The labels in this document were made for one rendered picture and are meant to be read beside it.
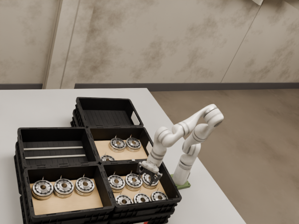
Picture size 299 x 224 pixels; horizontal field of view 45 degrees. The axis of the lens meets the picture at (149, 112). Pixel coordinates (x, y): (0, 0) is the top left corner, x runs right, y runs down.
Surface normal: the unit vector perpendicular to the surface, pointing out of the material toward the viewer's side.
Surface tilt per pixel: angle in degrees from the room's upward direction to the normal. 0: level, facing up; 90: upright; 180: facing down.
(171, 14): 90
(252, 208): 0
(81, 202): 0
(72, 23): 90
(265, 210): 0
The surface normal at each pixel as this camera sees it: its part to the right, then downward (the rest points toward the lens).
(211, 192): 0.32, -0.76
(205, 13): 0.44, 0.64
